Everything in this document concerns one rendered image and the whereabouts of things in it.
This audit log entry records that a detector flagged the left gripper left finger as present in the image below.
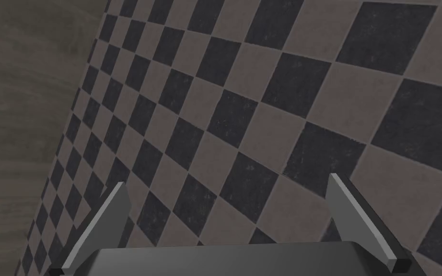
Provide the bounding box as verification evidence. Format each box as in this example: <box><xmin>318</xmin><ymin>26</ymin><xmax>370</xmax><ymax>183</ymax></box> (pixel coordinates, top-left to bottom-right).
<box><xmin>48</xmin><ymin>182</ymin><xmax>132</xmax><ymax>276</ymax></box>

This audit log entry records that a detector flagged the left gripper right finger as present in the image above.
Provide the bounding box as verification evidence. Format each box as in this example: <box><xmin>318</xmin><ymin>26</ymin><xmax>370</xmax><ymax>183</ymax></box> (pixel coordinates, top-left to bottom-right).
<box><xmin>325</xmin><ymin>172</ymin><xmax>413</xmax><ymax>274</ymax></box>

